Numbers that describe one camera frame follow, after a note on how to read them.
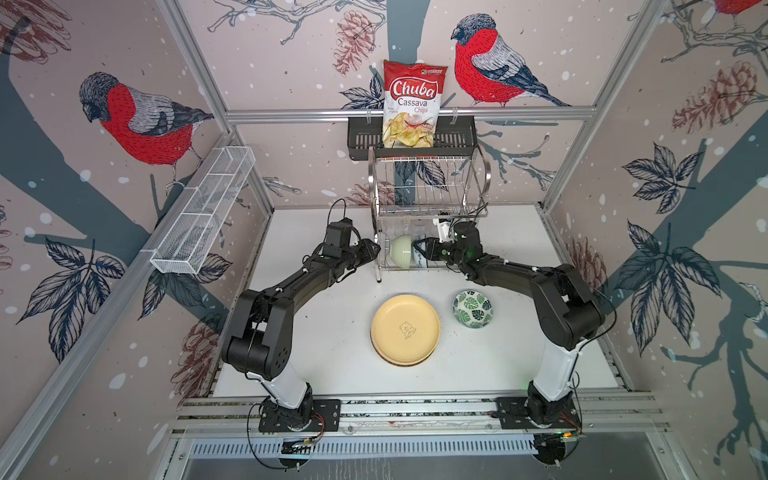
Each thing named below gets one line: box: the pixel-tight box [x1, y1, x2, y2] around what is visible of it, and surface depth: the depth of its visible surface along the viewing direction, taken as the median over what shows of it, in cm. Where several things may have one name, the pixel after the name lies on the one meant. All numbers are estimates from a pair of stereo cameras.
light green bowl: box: [390, 234, 412, 268], surface depth 94 cm
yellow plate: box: [370, 294, 441, 367], surface depth 87 cm
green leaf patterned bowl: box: [452, 290, 494, 329], surface depth 92 cm
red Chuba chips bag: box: [382, 59, 448, 149], surface depth 86 cm
